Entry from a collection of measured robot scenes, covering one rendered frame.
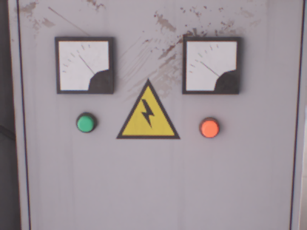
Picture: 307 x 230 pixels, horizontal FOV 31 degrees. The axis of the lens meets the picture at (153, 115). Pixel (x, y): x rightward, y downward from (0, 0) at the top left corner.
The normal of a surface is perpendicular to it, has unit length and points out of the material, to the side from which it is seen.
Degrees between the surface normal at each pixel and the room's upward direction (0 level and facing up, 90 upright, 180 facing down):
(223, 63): 90
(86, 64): 90
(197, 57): 90
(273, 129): 90
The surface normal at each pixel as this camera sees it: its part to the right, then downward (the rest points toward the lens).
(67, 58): -0.01, 0.23
